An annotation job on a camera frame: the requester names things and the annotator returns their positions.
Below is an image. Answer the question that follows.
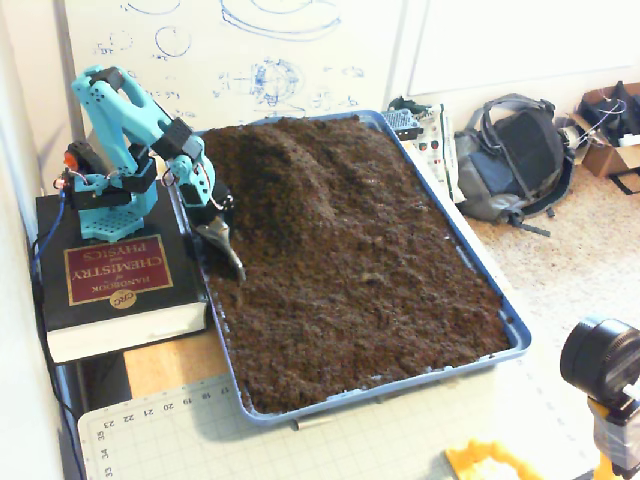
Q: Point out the yellow taped camera mount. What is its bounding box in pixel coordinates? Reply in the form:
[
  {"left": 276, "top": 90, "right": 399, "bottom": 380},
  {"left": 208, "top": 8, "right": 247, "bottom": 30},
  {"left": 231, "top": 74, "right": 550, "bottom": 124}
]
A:
[{"left": 587, "top": 394, "right": 640, "bottom": 479}]

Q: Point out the cardboard box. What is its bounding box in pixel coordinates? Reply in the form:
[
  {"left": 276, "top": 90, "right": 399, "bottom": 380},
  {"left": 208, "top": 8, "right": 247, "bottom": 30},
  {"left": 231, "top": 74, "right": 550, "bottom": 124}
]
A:
[{"left": 569, "top": 82, "right": 640, "bottom": 179}]

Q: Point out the grey backpack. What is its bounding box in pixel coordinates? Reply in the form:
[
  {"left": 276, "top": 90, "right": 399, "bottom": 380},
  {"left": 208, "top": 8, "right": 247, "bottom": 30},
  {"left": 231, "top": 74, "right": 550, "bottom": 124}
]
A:
[{"left": 452, "top": 93, "right": 577, "bottom": 237}]

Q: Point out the black cable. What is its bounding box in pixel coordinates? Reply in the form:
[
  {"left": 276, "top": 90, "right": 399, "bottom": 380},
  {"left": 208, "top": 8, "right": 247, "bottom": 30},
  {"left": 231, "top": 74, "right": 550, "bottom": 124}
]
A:
[{"left": 30, "top": 239, "right": 89, "bottom": 480}]

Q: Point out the yellow plastic clamp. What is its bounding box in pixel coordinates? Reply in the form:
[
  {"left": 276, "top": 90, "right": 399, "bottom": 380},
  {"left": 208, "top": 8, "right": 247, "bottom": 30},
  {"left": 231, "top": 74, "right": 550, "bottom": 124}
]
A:
[{"left": 444, "top": 438, "right": 546, "bottom": 480}]

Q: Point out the black chemistry handbook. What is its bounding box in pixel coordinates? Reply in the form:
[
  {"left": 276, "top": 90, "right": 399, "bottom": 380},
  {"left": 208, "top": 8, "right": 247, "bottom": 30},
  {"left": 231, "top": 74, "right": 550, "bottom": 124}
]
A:
[{"left": 34, "top": 179, "right": 211, "bottom": 365}]

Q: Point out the brown soil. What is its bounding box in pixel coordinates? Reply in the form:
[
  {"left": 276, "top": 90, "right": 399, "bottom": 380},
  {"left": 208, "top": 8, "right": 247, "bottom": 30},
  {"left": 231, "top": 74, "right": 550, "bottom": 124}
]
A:
[{"left": 167, "top": 114, "right": 514, "bottom": 415}]

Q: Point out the small metal rod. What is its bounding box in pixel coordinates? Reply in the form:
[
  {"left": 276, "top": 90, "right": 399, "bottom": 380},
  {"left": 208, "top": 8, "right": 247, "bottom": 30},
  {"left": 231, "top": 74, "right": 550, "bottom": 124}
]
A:
[{"left": 292, "top": 415, "right": 336, "bottom": 432}]

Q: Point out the blue plastic tray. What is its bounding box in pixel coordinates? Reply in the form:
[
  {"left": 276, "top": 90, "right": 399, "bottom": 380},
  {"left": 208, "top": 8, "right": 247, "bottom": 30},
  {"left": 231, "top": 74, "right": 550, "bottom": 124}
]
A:
[{"left": 159, "top": 108, "right": 532, "bottom": 427}]

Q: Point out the whiteboard with blue drawings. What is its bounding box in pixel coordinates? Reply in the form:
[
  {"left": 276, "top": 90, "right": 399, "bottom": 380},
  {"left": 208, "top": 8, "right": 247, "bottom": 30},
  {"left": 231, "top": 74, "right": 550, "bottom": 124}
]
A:
[{"left": 54, "top": 0, "right": 406, "bottom": 151}]

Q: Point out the black strap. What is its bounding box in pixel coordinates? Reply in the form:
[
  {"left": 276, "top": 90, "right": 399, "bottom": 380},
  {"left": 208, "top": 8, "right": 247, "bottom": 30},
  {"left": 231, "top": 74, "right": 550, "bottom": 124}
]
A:
[{"left": 608, "top": 169, "right": 640, "bottom": 195}]

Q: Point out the pale green cutting mat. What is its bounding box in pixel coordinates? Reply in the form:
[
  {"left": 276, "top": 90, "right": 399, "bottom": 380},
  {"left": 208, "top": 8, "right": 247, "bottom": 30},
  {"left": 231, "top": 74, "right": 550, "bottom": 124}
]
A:
[{"left": 77, "top": 359, "right": 609, "bottom": 480}]

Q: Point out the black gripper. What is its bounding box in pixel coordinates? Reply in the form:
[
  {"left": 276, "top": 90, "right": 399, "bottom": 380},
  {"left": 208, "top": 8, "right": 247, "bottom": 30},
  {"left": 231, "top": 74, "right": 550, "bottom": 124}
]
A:
[{"left": 186, "top": 180, "right": 248, "bottom": 286}]

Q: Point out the black round camera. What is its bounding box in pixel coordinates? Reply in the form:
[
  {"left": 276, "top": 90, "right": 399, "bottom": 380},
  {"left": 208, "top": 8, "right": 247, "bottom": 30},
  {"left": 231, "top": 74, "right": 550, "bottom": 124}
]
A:
[{"left": 559, "top": 314, "right": 640, "bottom": 401}]

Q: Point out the black fabric item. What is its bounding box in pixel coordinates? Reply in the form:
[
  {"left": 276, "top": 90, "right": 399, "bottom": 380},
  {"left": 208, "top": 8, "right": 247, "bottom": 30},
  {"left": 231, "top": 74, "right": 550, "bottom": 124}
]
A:
[{"left": 578, "top": 81, "right": 640, "bottom": 147}]

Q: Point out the blue cable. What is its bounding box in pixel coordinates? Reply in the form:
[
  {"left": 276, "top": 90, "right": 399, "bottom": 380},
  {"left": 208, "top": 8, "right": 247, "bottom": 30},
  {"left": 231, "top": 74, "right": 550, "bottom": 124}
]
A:
[{"left": 28, "top": 193, "right": 69, "bottom": 296}]

